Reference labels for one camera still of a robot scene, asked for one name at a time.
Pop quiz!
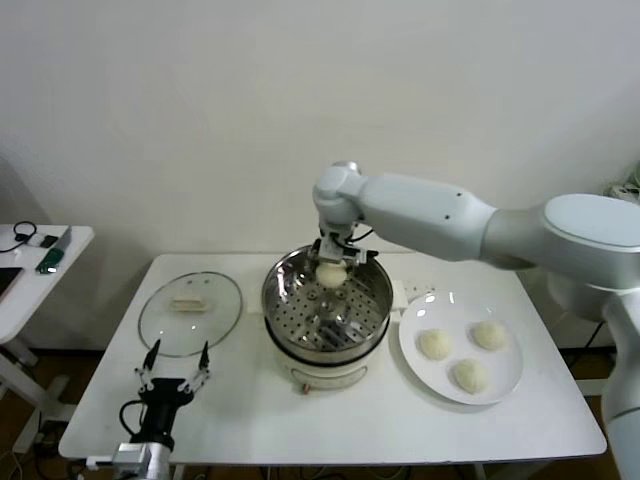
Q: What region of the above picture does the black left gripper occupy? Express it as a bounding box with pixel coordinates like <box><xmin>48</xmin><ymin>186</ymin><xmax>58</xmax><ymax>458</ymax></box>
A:
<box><xmin>133</xmin><ymin>338</ymin><xmax>212</xmax><ymax>449</ymax></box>

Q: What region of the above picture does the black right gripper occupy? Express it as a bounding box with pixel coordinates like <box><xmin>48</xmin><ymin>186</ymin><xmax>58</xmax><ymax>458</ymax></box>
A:
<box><xmin>311</xmin><ymin>225</ymin><xmax>354</xmax><ymax>275</ymax></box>

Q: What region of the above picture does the white steamed baozi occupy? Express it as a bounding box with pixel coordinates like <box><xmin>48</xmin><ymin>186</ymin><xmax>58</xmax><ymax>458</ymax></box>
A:
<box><xmin>452</xmin><ymin>358</ymin><xmax>490</xmax><ymax>394</ymax></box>
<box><xmin>472</xmin><ymin>321</ymin><xmax>510</xmax><ymax>351</ymax></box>
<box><xmin>418</xmin><ymin>328</ymin><xmax>454</xmax><ymax>361</ymax></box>
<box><xmin>314</xmin><ymin>263</ymin><xmax>348</xmax><ymax>291</ymax></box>

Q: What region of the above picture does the glass lid with white handle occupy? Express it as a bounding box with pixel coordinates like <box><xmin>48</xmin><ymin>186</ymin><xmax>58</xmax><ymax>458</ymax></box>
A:
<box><xmin>138</xmin><ymin>271</ymin><xmax>245</xmax><ymax>359</ymax></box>

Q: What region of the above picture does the stainless steel steamer pot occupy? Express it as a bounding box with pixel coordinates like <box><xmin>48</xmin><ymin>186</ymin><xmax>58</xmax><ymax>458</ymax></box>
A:
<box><xmin>261</xmin><ymin>243</ymin><xmax>394</xmax><ymax>369</ymax></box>

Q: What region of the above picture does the white electric cooker base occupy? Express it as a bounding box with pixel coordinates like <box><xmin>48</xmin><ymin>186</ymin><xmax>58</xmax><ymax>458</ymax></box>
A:
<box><xmin>248</xmin><ymin>279</ymin><xmax>409</xmax><ymax>397</ymax></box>

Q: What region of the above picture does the white side table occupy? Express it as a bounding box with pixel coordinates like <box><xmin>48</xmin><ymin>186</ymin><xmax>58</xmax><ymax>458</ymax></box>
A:
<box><xmin>0</xmin><ymin>224</ymin><xmax>96</xmax><ymax>416</ymax></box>

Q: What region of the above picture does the white round plate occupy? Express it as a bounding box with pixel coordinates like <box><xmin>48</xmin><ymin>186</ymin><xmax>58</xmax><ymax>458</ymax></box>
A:
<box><xmin>398</xmin><ymin>291</ymin><xmax>525</xmax><ymax>406</ymax></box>

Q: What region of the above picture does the green circuit board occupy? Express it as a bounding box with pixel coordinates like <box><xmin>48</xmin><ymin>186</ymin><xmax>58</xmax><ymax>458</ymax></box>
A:
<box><xmin>34</xmin><ymin>248</ymin><xmax>66</xmax><ymax>275</ymax></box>

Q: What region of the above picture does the dark tablet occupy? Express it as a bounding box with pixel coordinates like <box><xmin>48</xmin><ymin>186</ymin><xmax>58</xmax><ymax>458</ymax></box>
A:
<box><xmin>0</xmin><ymin>267</ymin><xmax>25</xmax><ymax>304</ymax></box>

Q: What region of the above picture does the white extension socket with plugs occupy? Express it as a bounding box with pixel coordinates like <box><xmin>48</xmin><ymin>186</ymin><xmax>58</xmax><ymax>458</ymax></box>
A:
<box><xmin>607</xmin><ymin>169</ymin><xmax>640</xmax><ymax>205</ymax></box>

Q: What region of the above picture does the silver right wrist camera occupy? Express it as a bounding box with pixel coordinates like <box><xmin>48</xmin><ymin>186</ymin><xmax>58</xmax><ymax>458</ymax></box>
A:
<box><xmin>344</xmin><ymin>243</ymin><xmax>377</xmax><ymax>265</ymax></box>

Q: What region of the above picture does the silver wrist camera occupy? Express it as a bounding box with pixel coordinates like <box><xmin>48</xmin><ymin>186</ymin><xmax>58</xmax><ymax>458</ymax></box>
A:
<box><xmin>344</xmin><ymin>243</ymin><xmax>377</xmax><ymax>265</ymax></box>
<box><xmin>87</xmin><ymin>442</ymin><xmax>156</xmax><ymax>480</ymax></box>

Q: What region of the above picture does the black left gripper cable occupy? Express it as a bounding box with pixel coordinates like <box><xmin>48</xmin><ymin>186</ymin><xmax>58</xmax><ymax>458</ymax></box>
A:
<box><xmin>118</xmin><ymin>399</ymin><xmax>147</xmax><ymax>442</ymax></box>

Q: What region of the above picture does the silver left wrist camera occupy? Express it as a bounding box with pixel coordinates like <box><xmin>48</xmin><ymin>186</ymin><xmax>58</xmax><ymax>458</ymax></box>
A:
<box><xmin>87</xmin><ymin>442</ymin><xmax>156</xmax><ymax>480</ymax></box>

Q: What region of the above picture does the black looped cable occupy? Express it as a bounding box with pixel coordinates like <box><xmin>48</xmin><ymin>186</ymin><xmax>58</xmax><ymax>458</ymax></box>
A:
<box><xmin>0</xmin><ymin>222</ymin><xmax>37</xmax><ymax>253</ymax></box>

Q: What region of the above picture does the black cable with adapter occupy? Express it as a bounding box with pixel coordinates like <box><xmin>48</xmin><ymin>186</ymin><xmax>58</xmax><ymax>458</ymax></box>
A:
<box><xmin>587</xmin><ymin>319</ymin><xmax>607</xmax><ymax>350</ymax></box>

